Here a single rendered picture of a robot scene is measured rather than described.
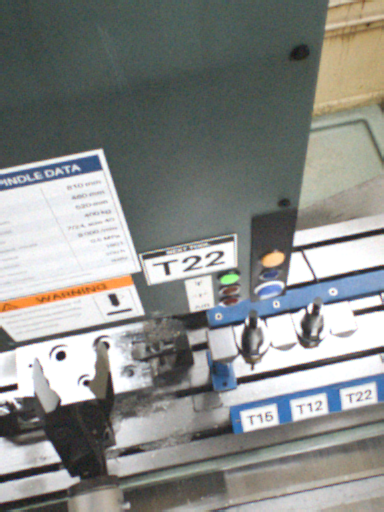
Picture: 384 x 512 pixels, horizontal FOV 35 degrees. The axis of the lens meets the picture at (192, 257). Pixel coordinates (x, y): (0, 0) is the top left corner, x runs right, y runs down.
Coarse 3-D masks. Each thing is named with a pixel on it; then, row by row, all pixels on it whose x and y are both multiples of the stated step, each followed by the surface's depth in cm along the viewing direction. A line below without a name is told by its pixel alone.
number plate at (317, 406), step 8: (296, 400) 131; (304, 400) 131; (312, 400) 131; (320, 400) 131; (296, 408) 131; (304, 408) 132; (312, 408) 132; (320, 408) 132; (296, 416) 132; (304, 416) 132
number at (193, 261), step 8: (216, 248) 62; (224, 248) 62; (184, 256) 62; (192, 256) 63; (200, 256) 63; (208, 256) 63; (216, 256) 64; (224, 256) 64; (184, 264) 64; (192, 264) 64; (200, 264) 64; (208, 264) 65; (216, 264) 65; (224, 264) 66; (184, 272) 65
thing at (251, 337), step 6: (246, 318) 104; (258, 318) 104; (246, 324) 104; (258, 324) 104; (246, 330) 105; (252, 330) 104; (258, 330) 104; (246, 336) 106; (252, 336) 105; (258, 336) 106; (264, 336) 108; (246, 342) 108; (252, 342) 107; (258, 342) 107; (252, 348) 108
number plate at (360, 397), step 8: (368, 384) 131; (344, 392) 131; (352, 392) 131; (360, 392) 132; (368, 392) 132; (344, 400) 132; (352, 400) 132; (360, 400) 132; (368, 400) 133; (376, 400) 133; (344, 408) 133
